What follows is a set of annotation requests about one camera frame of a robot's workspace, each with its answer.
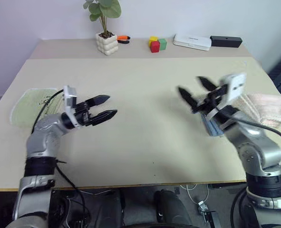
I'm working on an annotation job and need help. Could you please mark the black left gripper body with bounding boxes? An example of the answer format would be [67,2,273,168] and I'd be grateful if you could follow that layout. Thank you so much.
[74,100,96,127]

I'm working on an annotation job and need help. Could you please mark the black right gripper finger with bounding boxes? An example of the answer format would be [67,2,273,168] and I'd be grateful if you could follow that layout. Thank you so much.
[196,76,218,92]
[177,85,199,110]

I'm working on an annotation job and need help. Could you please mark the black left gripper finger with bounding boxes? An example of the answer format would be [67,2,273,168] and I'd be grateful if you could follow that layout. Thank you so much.
[87,95,111,108]
[91,109,118,126]

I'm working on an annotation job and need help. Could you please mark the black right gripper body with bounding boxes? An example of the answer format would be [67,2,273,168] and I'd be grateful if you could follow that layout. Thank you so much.
[192,84,229,114]

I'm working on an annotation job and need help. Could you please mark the blue cloth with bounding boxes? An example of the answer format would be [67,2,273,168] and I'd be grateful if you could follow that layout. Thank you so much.
[201,114,226,138]

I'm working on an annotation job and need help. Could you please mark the pink towel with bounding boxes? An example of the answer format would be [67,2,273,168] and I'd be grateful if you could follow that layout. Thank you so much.
[235,92,281,130]

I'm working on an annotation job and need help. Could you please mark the flat white box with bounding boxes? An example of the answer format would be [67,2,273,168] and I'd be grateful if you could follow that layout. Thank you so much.
[173,33,213,51]

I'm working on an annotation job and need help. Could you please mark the long black box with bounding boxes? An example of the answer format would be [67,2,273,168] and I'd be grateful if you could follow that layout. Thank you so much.
[210,35,243,48]

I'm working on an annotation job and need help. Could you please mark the white bubbly plant pot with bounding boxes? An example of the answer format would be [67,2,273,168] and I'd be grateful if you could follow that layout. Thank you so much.
[95,31,119,57]

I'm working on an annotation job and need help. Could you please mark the green block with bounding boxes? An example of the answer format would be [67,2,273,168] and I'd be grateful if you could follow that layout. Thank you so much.
[158,38,168,51]

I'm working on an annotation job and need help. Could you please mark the red block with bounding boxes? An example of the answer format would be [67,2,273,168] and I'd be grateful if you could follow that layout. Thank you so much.
[150,40,161,53]

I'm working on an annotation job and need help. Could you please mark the green leafy plant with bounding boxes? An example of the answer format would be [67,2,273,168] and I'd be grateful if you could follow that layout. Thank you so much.
[83,0,122,36]

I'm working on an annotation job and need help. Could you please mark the small metal clamp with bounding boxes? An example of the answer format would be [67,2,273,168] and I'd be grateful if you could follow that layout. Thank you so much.
[197,200,210,223]

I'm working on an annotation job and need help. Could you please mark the dark rounded shape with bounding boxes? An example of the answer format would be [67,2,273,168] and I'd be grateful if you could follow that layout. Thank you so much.
[154,190,198,226]

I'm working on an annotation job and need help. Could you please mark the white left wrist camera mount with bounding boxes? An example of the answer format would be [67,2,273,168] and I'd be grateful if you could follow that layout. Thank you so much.
[62,85,82,129]

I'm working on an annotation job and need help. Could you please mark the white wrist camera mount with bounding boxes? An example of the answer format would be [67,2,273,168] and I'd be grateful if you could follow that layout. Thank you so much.
[217,72,247,112]
[62,85,82,129]

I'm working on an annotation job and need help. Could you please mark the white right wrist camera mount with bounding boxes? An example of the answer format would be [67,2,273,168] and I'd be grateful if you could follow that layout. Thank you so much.
[217,72,247,112]

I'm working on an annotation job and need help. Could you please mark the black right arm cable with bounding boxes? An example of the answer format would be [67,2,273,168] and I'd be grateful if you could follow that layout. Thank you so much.
[222,114,281,168]

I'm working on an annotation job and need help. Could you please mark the orange handled pliers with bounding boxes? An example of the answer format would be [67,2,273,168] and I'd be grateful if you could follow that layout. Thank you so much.
[116,35,131,45]

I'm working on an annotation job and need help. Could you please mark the thin white cable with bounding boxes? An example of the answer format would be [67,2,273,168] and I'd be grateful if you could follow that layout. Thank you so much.
[180,184,210,205]

